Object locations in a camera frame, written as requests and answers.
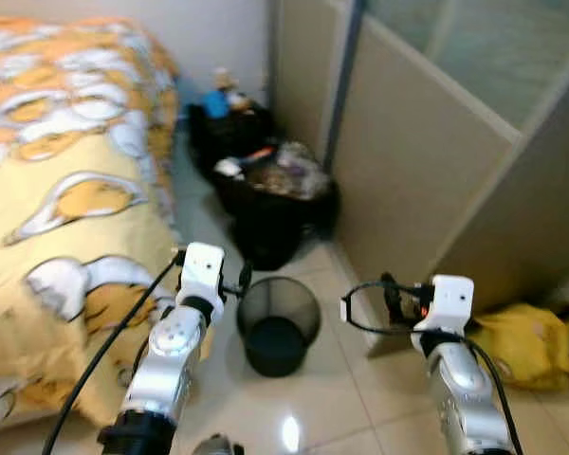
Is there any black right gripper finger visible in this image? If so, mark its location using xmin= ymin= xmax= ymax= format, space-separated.
xmin=379 ymin=273 xmax=404 ymax=324

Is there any large black bag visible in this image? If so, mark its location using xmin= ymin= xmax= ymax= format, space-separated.
xmin=213 ymin=142 xmax=340 ymax=271

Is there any black mesh waste bin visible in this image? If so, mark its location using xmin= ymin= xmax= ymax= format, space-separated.
xmin=235 ymin=275 xmax=321 ymax=378

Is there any small white item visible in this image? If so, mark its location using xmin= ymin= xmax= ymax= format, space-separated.
xmin=214 ymin=158 xmax=245 ymax=179

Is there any grey brown patterned cloth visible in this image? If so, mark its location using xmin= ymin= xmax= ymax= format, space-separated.
xmin=245 ymin=142 xmax=331 ymax=200

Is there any yellow crumpled bag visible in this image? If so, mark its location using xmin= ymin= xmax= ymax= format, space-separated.
xmin=469 ymin=303 xmax=569 ymax=391

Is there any beige partition cabinet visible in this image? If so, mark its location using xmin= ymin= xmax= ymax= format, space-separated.
xmin=334 ymin=0 xmax=569 ymax=359

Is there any small black bag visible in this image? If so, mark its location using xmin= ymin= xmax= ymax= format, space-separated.
xmin=188 ymin=100 xmax=274 ymax=176

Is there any robot leg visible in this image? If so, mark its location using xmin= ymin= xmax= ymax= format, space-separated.
xmin=192 ymin=434 xmax=243 ymax=455

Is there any blue bottle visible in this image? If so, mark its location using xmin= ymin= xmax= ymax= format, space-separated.
xmin=204 ymin=88 xmax=231 ymax=119

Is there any small tan bottle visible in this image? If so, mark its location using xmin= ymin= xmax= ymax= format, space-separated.
xmin=213 ymin=66 xmax=252 ymax=107

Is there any yellow egg print blanket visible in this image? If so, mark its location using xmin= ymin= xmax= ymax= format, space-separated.
xmin=0 ymin=14 xmax=214 ymax=432

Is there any beige door panel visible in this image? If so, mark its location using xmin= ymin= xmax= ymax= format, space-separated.
xmin=270 ymin=0 xmax=350 ymax=162

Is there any frosted glass pane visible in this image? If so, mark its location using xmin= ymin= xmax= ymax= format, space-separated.
xmin=365 ymin=0 xmax=569 ymax=129

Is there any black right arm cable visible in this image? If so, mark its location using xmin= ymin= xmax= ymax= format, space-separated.
xmin=340 ymin=279 xmax=524 ymax=455

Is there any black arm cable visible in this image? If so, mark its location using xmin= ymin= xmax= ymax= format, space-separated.
xmin=43 ymin=248 xmax=186 ymax=455
xmin=340 ymin=279 xmax=524 ymax=455

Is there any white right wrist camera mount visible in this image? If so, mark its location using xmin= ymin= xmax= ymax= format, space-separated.
xmin=413 ymin=275 xmax=475 ymax=333

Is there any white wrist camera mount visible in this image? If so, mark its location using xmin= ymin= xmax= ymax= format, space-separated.
xmin=413 ymin=275 xmax=475 ymax=333
xmin=177 ymin=243 xmax=227 ymax=304

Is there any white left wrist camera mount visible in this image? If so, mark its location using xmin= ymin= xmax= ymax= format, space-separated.
xmin=177 ymin=243 xmax=227 ymax=304

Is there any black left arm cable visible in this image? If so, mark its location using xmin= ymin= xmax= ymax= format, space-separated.
xmin=43 ymin=248 xmax=186 ymax=455

